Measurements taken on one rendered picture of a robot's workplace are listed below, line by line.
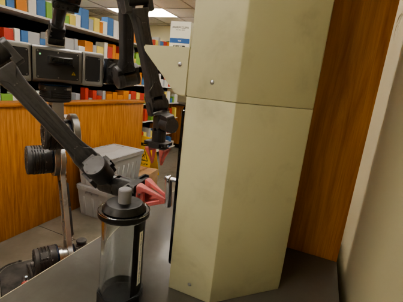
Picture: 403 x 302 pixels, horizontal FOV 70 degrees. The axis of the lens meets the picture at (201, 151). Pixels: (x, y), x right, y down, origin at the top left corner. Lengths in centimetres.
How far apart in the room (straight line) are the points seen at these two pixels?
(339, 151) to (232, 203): 42
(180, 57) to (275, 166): 32
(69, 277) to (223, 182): 46
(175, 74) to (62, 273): 57
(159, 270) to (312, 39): 68
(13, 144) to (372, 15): 252
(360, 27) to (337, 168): 40
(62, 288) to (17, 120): 207
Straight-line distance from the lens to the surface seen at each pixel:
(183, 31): 70
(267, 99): 62
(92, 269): 86
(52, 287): 83
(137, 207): 62
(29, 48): 143
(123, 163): 306
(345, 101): 93
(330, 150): 94
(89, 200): 315
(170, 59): 65
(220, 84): 59
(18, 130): 277
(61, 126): 85
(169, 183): 73
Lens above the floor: 144
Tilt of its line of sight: 13 degrees down
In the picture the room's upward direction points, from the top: 6 degrees clockwise
